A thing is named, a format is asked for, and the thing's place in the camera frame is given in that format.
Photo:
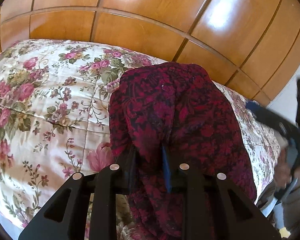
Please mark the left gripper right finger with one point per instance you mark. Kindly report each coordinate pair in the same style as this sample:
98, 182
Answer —
213, 208

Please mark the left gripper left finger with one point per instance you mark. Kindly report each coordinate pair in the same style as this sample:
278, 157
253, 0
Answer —
83, 200

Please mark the maroon floral knit sweater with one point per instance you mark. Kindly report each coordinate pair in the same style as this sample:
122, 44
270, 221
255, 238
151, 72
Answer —
177, 106

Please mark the grey sleeved right forearm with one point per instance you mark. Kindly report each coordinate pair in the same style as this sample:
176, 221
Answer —
291, 213

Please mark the person's right hand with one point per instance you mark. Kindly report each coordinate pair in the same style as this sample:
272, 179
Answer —
282, 172

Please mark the floral quilted bedspread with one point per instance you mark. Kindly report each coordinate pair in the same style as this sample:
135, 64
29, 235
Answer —
54, 118

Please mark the wooden panelled wardrobe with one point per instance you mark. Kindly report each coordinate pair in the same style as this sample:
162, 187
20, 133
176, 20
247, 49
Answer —
251, 46

